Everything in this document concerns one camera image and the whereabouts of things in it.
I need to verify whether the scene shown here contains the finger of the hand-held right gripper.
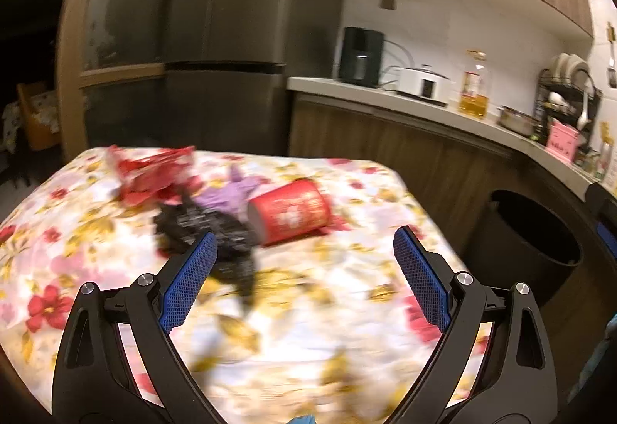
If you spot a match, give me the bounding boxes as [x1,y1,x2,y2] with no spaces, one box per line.
[584,183,617,261]

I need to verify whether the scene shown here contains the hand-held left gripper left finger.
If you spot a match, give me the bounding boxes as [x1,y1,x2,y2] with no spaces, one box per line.
[51,231,227,424]

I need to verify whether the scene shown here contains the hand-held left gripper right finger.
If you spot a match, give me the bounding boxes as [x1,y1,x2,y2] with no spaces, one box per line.
[386,225,560,424]

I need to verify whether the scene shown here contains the black printed wrapper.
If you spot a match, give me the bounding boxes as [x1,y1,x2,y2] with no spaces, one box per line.
[153,193,261,309]

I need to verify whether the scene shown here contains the black trash bin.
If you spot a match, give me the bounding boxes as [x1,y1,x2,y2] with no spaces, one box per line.
[463,190,584,309]

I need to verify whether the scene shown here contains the purple plastic bag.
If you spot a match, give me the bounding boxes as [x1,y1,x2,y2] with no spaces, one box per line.
[197,164,276,218]

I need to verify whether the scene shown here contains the pink box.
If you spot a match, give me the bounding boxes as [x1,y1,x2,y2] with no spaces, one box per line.
[545,119,579,163]

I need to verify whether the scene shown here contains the floral tablecloth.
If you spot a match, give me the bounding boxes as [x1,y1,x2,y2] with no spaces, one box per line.
[0,145,497,424]

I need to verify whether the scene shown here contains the red snack bag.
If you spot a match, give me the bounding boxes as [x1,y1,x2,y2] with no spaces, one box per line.
[106,144,204,209]

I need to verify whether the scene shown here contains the person's blue clothing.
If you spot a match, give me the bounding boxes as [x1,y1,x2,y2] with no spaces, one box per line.
[573,313,617,400]

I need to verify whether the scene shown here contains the white ladle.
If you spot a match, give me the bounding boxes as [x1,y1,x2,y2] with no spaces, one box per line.
[576,91,592,132]

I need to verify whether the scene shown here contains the red paper cup white rim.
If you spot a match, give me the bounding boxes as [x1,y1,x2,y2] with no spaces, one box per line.
[247,178,333,247]

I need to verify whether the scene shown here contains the wooden kitchen counter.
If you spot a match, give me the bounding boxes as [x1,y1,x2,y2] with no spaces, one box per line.
[287,77,617,309]

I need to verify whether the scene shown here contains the steel pot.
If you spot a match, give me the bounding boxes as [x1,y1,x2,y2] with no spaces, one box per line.
[496,106,539,138]

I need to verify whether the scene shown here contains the hanging metal spatula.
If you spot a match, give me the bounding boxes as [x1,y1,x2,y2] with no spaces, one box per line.
[605,23,617,90]

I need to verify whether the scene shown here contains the black dish rack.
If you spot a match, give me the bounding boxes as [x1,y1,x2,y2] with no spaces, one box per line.
[534,52,603,155]

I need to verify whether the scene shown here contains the cooking oil bottle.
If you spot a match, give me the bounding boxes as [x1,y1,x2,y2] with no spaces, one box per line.
[458,49,490,117]

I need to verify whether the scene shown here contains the white electric cooker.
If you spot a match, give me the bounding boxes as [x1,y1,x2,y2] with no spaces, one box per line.
[395,64,454,106]

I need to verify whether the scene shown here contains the orange wooden chair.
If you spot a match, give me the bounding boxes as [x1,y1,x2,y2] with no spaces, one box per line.
[17,81,63,152]

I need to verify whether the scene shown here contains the black coffee machine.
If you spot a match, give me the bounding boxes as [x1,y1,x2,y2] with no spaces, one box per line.
[338,26,385,88]

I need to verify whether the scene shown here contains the grey refrigerator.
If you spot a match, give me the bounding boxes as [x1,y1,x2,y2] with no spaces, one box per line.
[159,0,348,159]

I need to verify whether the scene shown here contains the wooden framed glass door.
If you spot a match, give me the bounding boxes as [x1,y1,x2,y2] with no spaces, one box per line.
[57,0,189,164]

